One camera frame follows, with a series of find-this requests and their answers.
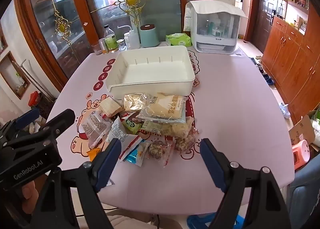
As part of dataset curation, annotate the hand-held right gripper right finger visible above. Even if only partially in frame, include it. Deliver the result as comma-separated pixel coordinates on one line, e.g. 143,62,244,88
199,138,292,229

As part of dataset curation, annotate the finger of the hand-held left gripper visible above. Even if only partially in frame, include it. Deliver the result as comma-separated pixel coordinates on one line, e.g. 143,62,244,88
0,108,41,142
32,109,76,144

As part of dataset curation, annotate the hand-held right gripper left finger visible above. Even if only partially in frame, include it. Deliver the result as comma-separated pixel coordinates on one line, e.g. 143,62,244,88
30,138,122,229

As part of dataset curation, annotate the orange snack packet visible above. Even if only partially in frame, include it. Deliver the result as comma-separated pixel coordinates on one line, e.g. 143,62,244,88
86,148,100,162

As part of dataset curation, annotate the blue snack packet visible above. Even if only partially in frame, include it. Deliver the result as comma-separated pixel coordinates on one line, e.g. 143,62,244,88
125,141,150,167

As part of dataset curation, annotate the white packet with red edge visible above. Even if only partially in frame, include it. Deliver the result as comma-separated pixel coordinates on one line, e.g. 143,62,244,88
107,116,143,162

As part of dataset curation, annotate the clear nut bar packet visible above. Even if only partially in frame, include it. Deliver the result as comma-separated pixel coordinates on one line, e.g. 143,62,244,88
146,139,174,167
174,133,198,154

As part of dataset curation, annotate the clear packet with red edge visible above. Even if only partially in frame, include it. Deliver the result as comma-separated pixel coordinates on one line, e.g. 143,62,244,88
80,110,113,149

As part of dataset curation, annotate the small light green packet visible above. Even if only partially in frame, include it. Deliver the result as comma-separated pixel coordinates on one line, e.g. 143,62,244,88
122,118,143,135

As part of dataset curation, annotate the clear noodle block packet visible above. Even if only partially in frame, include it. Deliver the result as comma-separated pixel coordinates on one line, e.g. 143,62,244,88
160,116,198,139

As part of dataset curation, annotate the sandwich bread packet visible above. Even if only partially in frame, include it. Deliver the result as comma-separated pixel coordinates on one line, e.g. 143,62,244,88
99,96,123,117

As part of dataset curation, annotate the green and white packet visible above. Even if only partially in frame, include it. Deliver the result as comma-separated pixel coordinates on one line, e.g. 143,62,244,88
140,120,163,134

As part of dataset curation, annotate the clear bread packet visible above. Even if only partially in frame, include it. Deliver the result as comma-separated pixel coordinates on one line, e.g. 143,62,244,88
123,93,148,113

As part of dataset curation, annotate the white plastic bin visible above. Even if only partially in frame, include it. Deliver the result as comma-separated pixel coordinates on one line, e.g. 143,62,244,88
105,45,196,101

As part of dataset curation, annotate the person's left hand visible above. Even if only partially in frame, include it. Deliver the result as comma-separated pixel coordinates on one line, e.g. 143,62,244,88
21,181,38,201

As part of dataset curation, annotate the red plastic object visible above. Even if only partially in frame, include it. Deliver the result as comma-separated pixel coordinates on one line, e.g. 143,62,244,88
28,91,40,107

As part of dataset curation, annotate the blue plastic stool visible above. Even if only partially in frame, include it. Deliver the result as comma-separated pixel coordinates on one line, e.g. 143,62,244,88
187,214,240,229

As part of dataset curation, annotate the pink printed tablecloth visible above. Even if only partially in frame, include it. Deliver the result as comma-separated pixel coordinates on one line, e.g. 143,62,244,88
46,42,295,216

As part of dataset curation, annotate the metal can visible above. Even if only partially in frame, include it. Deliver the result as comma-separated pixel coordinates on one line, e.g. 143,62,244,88
98,38,110,54

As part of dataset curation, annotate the pink plastic stool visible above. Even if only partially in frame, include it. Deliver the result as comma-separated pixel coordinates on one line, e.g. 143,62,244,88
291,140,312,171

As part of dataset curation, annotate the plastic bottle with green label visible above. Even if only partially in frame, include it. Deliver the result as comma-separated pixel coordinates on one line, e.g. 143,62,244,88
104,25,119,53

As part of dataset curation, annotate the cardboard box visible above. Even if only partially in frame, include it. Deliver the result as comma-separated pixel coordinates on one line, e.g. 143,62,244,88
289,110,320,144

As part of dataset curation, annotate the blue chair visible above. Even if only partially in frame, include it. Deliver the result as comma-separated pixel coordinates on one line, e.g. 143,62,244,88
287,154,320,229

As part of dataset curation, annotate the wooden framed glass door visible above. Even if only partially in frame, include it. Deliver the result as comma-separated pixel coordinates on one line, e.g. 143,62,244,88
15,0,100,90

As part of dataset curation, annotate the white squeeze bottle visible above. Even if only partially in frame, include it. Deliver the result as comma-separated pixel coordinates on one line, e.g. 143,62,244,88
117,25,140,49

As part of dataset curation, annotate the mint green appliance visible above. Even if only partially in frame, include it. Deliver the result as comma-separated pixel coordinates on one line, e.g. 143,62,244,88
139,24,160,48

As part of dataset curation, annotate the white sterilizer cabinet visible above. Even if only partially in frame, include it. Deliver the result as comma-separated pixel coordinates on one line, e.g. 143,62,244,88
191,7,240,55

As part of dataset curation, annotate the green tissue pack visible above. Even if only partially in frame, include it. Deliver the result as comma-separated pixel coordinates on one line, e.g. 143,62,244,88
165,33,192,47

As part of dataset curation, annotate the frosted glass door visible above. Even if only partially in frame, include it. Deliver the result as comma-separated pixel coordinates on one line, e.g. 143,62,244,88
117,0,182,42

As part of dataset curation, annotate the dark brown door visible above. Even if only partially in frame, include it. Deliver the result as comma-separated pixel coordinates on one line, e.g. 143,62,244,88
251,0,278,52

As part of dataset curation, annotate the wooden wall cabinet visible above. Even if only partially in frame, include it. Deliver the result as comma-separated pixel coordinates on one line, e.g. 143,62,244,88
261,0,320,124

